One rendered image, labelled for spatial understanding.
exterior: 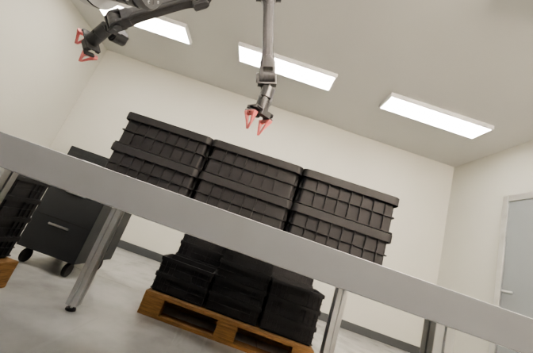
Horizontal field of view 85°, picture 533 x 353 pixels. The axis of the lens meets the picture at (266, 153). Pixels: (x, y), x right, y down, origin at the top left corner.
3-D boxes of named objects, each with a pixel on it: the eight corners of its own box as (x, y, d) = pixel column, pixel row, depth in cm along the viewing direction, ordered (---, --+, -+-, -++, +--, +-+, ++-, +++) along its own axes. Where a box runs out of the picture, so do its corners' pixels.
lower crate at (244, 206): (281, 241, 83) (293, 201, 86) (183, 207, 86) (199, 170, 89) (277, 243, 121) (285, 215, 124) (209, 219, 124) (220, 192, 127)
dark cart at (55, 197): (63, 281, 204) (123, 163, 229) (5, 259, 205) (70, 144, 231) (105, 271, 263) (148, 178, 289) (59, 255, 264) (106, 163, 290)
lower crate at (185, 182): (183, 207, 86) (199, 170, 89) (93, 175, 89) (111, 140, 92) (209, 219, 124) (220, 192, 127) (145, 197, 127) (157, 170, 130)
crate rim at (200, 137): (209, 144, 91) (212, 137, 92) (124, 117, 94) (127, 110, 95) (227, 174, 130) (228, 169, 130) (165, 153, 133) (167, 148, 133)
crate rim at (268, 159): (301, 174, 88) (304, 166, 89) (210, 144, 91) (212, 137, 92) (291, 196, 127) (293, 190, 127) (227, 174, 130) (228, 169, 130)
